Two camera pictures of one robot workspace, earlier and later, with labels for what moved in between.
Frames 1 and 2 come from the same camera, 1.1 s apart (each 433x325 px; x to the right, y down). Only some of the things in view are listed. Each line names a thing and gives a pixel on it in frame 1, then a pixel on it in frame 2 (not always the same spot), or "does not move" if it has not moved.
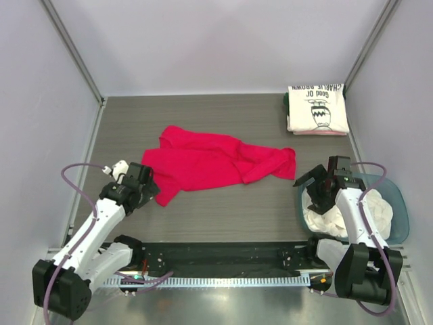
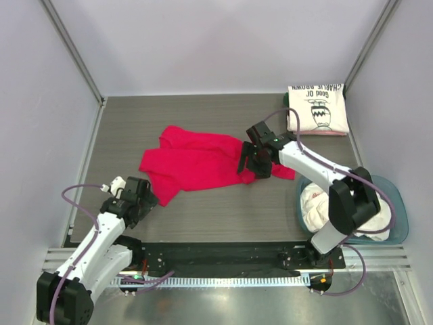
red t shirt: x=188 y=160 does not move
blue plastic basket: x=400 y=226 does not move
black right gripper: x=321 y=205 → x=247 y=149
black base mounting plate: x=229 y=258 does not move
